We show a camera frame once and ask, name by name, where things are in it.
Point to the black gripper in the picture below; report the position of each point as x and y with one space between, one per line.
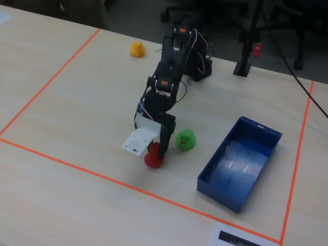
167 126

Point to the red rubber duck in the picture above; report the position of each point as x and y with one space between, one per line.
153 160

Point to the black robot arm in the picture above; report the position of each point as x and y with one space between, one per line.
176 53

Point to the green rubber duck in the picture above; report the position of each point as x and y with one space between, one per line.
186 139

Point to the blue rubber duck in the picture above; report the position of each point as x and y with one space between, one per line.
140 107

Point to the blue plastic box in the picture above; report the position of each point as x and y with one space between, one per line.
235 169

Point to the yellow rubber duck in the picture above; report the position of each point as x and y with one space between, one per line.
138 49

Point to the orange tape strip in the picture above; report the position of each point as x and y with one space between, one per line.
297 159
102 175
51 79

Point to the black pole stand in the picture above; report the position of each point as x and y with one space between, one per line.
246 51

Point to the white paper with black print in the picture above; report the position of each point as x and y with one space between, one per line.
230 237

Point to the red clamp knob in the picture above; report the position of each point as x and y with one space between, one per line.
257 49

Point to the black office chair base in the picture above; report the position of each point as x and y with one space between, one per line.
179 9

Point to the black office chair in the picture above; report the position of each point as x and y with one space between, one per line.
299 30

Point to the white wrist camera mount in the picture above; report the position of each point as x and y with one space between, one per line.
139 138

